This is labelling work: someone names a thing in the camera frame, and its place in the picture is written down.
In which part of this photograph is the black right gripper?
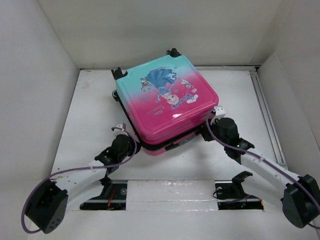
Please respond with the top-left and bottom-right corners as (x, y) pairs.
(198, 117), (228, 147)

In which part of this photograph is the pink teal suitcase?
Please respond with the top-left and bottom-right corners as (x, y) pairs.
(111, 48), (219, 156)

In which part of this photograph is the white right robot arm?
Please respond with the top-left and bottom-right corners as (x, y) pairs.
(199, 117), (320, 229)

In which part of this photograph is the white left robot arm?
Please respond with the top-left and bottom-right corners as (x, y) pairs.
(20, 133), (141, 234)

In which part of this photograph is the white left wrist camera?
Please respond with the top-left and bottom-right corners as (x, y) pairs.
(111, 122), (128, 137)

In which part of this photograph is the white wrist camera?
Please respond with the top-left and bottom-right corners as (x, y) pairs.
(210, 105), (226, 125)
(111, 122), (128, 137)

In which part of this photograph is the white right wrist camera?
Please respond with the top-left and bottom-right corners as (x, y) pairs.
(210, 105), (226, 125)

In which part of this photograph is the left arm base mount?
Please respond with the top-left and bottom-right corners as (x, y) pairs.
(79, 178), (128, 211)

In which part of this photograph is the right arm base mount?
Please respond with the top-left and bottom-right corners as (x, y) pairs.
(212, 171), (264, 211)

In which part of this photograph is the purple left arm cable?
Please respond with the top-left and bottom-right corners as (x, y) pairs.
(21, 127), (140, 235)

